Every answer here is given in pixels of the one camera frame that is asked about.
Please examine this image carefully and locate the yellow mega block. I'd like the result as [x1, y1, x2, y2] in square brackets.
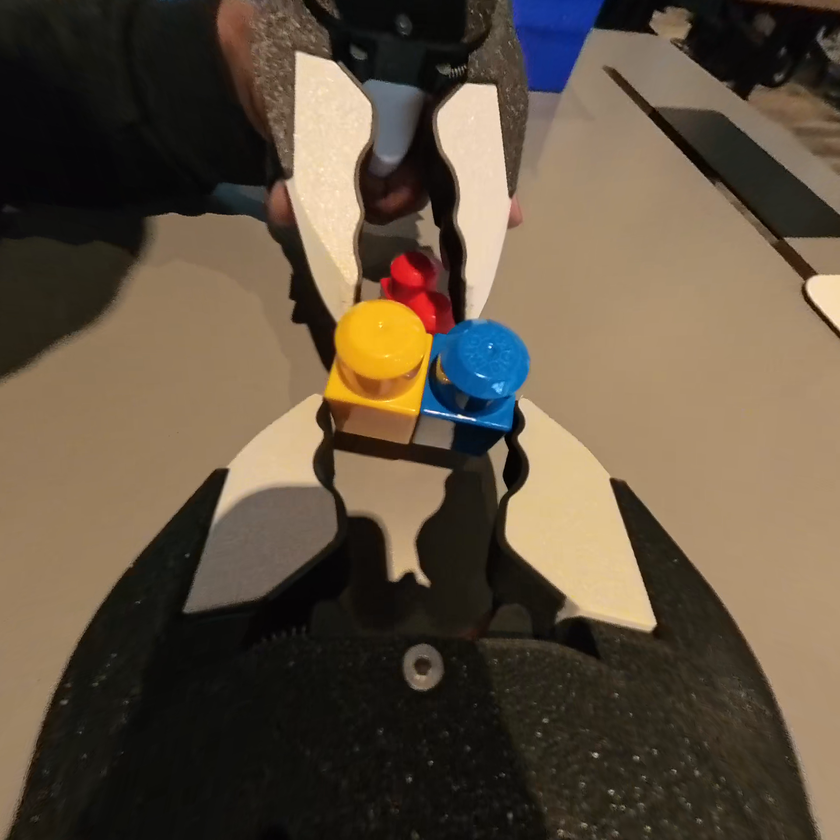
[323, 300, 434, 444]

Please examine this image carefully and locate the person's left forearm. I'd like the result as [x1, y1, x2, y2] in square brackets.
[0, 0, 270, 214]

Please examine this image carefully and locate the black flat panel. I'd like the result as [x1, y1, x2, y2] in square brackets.
[656, 107, 840, 240]

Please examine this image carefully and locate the blue mega block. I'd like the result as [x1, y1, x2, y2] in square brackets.
[412, 319, 531, 455]

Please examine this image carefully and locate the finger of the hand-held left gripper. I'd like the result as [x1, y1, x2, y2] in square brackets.
[433, 80, 513, 319]
[290, 51, 376, 311]

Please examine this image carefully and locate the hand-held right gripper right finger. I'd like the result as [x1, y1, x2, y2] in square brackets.
[497, 395, 658, 634]

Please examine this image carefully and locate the blue plastic bin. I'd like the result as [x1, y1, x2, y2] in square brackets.
[512, 0, 606, 93]

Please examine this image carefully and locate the person's left hand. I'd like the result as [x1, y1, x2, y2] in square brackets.
[217, 0, 294, 227]

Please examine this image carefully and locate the dark background furniture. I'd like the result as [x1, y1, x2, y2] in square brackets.
[682, 0, 840, 99]

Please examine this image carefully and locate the white flat object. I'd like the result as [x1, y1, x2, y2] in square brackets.
[804, 274, 840, 337]

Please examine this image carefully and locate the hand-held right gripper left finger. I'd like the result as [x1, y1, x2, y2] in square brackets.
[182, 392, 350, 616]

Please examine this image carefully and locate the red mega block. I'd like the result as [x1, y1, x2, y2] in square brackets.
[379, 251, 455, 336]

